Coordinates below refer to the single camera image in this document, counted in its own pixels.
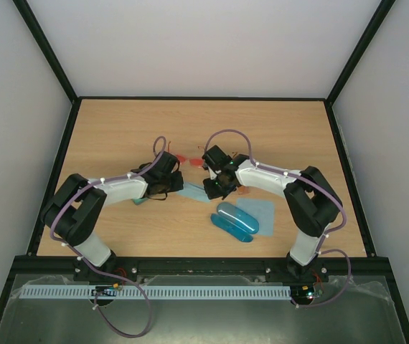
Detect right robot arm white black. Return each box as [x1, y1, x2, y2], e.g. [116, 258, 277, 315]
[202, 145, 344, 281]

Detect light blue slotted cable duct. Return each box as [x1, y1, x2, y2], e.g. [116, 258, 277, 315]
[19, 285, 291, 300]

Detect black metal frame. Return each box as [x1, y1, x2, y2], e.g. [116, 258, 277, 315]
[0, 1, 409, 343]

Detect orange sunglasses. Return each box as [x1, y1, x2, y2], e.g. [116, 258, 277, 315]
[236, 186, 250, 196]

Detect light blue cleaning cloth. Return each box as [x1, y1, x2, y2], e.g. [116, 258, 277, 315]
[177, 182, 210, 203]

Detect green glasses case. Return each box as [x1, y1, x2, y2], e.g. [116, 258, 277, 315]
[132, 198, 147, 206]

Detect blue transparent glasses case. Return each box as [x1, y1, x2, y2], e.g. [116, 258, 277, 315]
[210, 202, 260, 243]

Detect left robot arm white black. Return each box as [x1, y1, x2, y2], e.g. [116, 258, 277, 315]
[40, 152, 184, 268]

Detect red sunglasses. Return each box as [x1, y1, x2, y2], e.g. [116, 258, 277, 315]
[167, 141, 204, 168]

